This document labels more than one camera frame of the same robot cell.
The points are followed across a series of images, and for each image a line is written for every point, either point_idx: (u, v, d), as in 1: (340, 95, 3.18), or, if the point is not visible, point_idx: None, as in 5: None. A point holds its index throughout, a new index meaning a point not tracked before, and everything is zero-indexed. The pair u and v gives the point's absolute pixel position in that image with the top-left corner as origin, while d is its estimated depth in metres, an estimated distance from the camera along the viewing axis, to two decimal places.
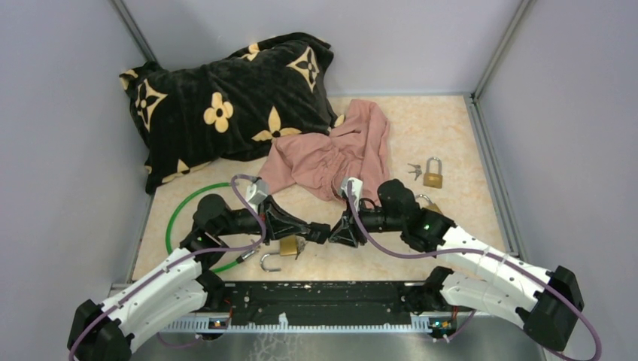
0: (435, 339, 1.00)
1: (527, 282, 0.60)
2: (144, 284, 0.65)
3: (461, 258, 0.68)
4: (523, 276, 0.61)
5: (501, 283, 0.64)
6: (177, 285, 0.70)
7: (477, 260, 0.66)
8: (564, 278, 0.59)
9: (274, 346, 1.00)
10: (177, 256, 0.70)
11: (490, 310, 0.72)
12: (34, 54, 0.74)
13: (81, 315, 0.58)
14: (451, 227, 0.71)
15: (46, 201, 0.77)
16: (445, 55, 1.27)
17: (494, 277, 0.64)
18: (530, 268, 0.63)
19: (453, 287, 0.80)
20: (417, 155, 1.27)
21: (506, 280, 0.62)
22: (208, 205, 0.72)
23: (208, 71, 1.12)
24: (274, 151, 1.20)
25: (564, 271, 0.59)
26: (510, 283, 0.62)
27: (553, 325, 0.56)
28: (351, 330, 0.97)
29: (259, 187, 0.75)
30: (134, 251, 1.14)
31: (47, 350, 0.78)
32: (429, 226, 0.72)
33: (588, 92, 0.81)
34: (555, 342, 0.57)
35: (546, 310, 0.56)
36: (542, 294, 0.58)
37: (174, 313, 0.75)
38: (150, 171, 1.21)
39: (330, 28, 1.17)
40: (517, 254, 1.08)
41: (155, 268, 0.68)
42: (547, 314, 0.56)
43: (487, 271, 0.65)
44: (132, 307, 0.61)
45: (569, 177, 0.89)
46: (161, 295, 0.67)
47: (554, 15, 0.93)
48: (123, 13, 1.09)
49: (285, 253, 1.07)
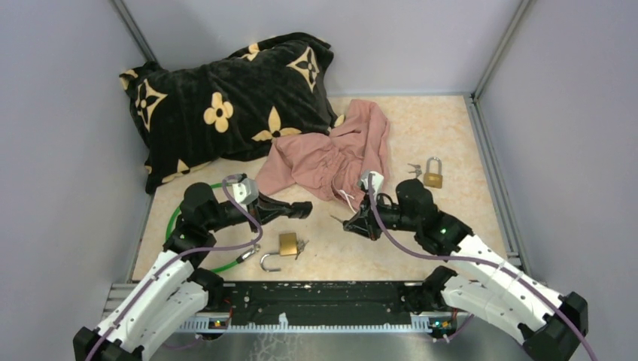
0: (435, 339, 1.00)
1: (537, 304, 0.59)
2: (136, 298, 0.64)
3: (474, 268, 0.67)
4: (533, 295, 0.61)
5: (510, 299, 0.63)
6: (171, 289, 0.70)
7: (490, 273, 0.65)
8: (578, 306, 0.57)
9: (274, 346, 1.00)
10: (163, 262, 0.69)
11: (489, 320, 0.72)
12: (34, 53, 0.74)
13: (80, 344, 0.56)
14: (468, 235, 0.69)
15: (46, 201, 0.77)
16: (445, 55, 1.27)
17: (505, 292, 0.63)
18: (545, 290, 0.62)
19: (456, 291, 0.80)
20: (417, 155, 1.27)
21: (517, 298, 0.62)
22: (194, 194, 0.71)
23: (208, 71, 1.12)
24: (274, 151, 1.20)
25: (578, 298, 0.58)
26: (520, 301, 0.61)
27: (556, 348, 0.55)
28: (352, 330, 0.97)
29: (248, 183, 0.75)
30: (134, 251, 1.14)
31: (48, 350, 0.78)
32: (446, 229, 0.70)
33: (589, 92, 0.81)
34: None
35: (553, 332, 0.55)
36: (551, 317, 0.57)
37: (180, 317, 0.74)
38: (150, 171, 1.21)
39: (331, 28, 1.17)
40: (517, 254, 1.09)
41: (144, 279, 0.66)
42: (552, 337, 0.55)
43: (499, 286, 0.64)
44: (131, 324, 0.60)
45: (569, 177, 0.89)
46: (158, 304, 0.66)
47: (554, 15, 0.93)
48: (123, 13, 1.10)
49: (285, 253, 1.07)
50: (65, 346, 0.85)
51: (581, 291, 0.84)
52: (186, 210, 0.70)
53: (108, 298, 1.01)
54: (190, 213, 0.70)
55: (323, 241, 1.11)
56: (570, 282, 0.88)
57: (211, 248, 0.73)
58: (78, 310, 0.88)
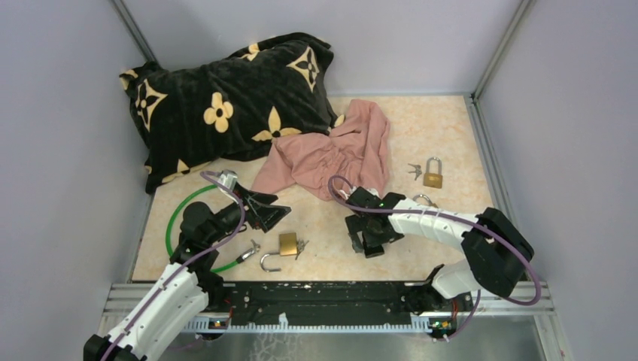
0: (435, 339, 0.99)
1: (456, 226, 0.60)
2: (145, 306, 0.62)
3: (408, 221, 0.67)
4: (454, 222, 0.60)
5: (439, 234, 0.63)
6: (177, 298, 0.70)
7: (417, 219, 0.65)
8: (490, 215, 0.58)
9: (274, 346, 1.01)
10: (170, 272, 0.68)
11: (470, 284, 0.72)
12: (34, 53, 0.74)
13: (90, 350, 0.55)
14: (401, 199, 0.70)
15: (46, 200, 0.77)
16: (446, 55, 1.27)
17: (432, 229, 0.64)
18: (464, 215, 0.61)
19: (439, 277, 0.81)
20: (417, 155, 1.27)
21: (443, 229, 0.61)
22: (193, 213, 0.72)
23: (208, 71, 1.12)
24: (274, 151, 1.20)
25: (494, 211, 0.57)
26: (445, 232, 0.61)
27: (487, 261, 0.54)
28: (351, 330, 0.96)
29: (229, 173, 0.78)
30: (134, 250, 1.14)
31: (49, 350, 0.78)
32: (384, 202, 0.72)
33: (590, 90, 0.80)
34: (502, 282, 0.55)
35: (472, 245, 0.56)
36: (468, 233, 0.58)
37: (180, 323, 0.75)
38: (150, 171, 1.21)
39: (331, 28, 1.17)
40: (551, 307, 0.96)
41: (150, 289, 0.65)
42: (472, 249, 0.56)
43: (427, 226, 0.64)
44: (140, 331, 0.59)
45: (567, 177, 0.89)
46: (165, 312, 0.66)
47: (555, 15, 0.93)
48: (123, 13, 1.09)
49: (285, 253, 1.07)
50: (66, 347, 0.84)
51: (581, 292, 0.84)
52: (186, 230, 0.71)
53: (108, 298, 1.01)
54: (189, 232, 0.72)
55: (323, 241, 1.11)
56: (570, 283, 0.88)
57: (214, 250, 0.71)
58: (78, 310, 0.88)
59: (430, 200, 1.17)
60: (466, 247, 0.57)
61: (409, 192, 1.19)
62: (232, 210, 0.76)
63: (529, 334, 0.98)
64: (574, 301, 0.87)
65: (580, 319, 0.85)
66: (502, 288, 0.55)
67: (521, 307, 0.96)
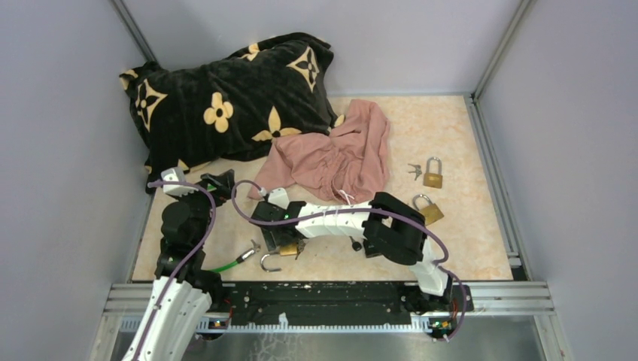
0: (435, 339, 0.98)
1: (354, 218, 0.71)
2: (145, 330, 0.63)
3: (314, 226, 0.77)
4: (352, 216, 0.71)
5: (344, 228, 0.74)
6: (177, 310, 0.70)
7: (320, 221, 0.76)
8: (379, 200, 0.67)
9: (274, 346, 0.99)
10: (160, 289, 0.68)
11: (427, 269, 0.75)
12: (33, 52, 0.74)
13: None
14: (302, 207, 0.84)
15: (45, 199, 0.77)
16: (446, 54, 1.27)
17: (337, 226, 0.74)
18: (361, 205, 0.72)
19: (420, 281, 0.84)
20: (417, 155, 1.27)
21: (345, 223, 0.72)
22: (171, 215, 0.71)
23: (208, 71, 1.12)
24: (274, 151, 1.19)
25: (380, 195, 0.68)
26: (347, 225, 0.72)
27: (388, 241, 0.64)
28: (351, 330, 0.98)
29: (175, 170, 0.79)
30: (134, 250, 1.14)
31: (48, 349, 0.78)
32: (289, 213, 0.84)
33: (590, 90, 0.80)
34: (406, 253, 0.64)
35: (371, 232, 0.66)
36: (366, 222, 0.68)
37: (189, 328, 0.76)
38: (150, 171, 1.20)
39: (331, 28, 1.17)
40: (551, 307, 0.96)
41: (146, 310, 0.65)
42: (372, 235, 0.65)
43: (332, 224, 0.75)
44: (149, 356, 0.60)
45: (567, 177, 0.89)
46: (168, 329, 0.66)
47: (555, 14, 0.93)
48: (123, 13, 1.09)
49: (285, 253, 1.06)
50: (65, 347, 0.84)
51: (582, 291, 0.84)
52: (170, 234, 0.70)
53: (108, 298, 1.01)
54: (174, 235, 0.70)
55: (323, 241, 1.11)
56: (571, 283, 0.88)
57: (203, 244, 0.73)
58: (77, 310, 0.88)
59: (430, 200, 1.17)
60: (367, 234, 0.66)
61: (410, 192, 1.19)
62: (198, 206, 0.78)
63: (528, 334, 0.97)
64: (575, 300, 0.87)
65: (581, 319, 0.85)
66: (410, 258, 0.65)
67: (521, 306, 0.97)
